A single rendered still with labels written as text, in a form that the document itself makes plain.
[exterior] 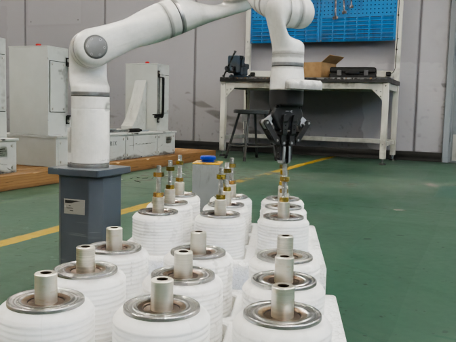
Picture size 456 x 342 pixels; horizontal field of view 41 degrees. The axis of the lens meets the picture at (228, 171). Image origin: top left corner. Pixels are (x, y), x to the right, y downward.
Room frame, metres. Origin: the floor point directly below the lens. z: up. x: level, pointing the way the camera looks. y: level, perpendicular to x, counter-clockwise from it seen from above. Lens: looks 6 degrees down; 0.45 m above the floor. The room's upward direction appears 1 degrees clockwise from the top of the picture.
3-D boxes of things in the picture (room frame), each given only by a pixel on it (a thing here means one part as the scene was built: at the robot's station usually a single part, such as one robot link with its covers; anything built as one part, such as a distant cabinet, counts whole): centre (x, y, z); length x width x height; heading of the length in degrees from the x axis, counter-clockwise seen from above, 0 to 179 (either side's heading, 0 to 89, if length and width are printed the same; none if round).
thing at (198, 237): (0.81, 0.04, 0.26); 0.02 x 0.02 x 0.03
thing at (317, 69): (5.95, -0.85, 0.87); 0.40 x 0.30 x 0.23; 53
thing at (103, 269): (0.71, 0.17, 0.25); 0.08 x 0.08 x 0.01
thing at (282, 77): (1.33, -0.13, 0.52); 0.11 x 0.09 x 0.06; 31
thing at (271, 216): (1.11, -0.11, 0.25); 0.08 x 0.08 x 0.01
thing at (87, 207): (1.48, 0.34, 0.15); 0.15 x 0.15 x 0.30; 67
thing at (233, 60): (5.84, -0.06, 0.87); 0.41 x 0.17 x 0.25; 157
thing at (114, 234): (0.82, 0.16, 0.26); 0.02 x 0.02 x 0.03
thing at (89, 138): (1.48, 0.34, 0.39); 0.09 x 0.09 x 0.17; 67
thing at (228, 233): (1.12, 0.01, 0.16); 0.10 x 0.10 x 0.18
